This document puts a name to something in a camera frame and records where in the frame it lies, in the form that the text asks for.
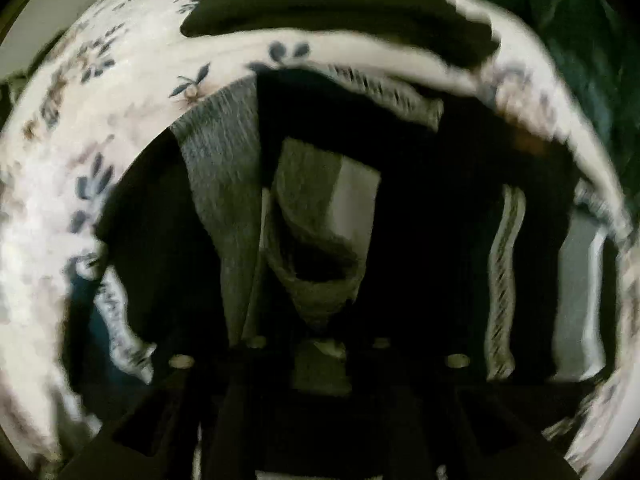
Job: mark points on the striped knit sweater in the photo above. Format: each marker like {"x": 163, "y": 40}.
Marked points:
{"x": 293, "y": 279}

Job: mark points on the dark olive folded garment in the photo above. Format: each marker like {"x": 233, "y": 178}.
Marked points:
{"x": 433, "y": 25}

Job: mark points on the floral bed cover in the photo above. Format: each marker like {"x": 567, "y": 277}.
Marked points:
{"x": 106, "y": 91}

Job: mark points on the dark green plush blanket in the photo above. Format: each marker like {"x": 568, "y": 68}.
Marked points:
{"x": 595, "y": 46}

